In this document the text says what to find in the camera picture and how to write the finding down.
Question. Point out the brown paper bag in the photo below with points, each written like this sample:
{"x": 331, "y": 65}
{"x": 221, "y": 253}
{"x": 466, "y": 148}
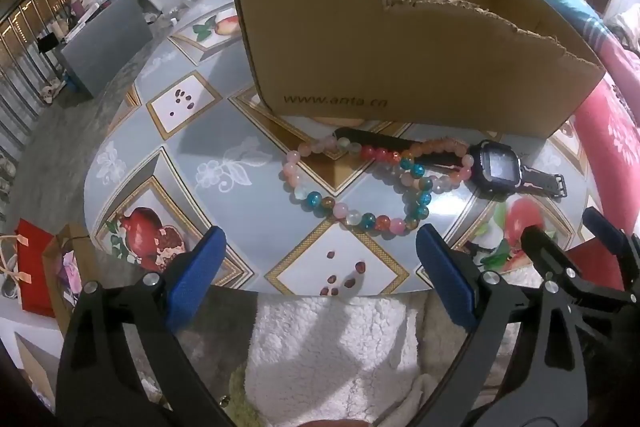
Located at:
{"x": 67, "y": 287}

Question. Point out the black smartwatch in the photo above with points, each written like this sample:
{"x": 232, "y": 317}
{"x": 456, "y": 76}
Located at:
{"x": 495, "y": 167}

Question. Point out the red gift bag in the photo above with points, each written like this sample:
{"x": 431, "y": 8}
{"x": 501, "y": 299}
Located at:
{"x": 35, "y": 277}

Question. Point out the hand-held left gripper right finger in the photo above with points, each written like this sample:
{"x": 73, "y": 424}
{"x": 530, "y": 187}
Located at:
{"x": 445, "y": 272}

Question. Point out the fruit-print tablecloth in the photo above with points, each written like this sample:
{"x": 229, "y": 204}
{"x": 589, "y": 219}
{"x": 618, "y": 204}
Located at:
{"x": 240, "y": 127}

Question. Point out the grey box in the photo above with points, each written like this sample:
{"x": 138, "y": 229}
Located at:
{"x": 105, "y": 42}

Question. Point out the brown cardboard box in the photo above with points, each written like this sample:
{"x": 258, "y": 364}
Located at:
{"x": 380, "y": 67}

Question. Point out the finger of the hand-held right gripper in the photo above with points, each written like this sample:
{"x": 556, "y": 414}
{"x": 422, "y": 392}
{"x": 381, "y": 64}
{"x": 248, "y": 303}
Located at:
{"x": 537, "y": 247}
{"x": 600, "y": 224}

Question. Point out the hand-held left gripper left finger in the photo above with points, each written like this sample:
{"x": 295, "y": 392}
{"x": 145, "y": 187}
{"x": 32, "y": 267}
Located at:
{"x": 200, "y": 267}

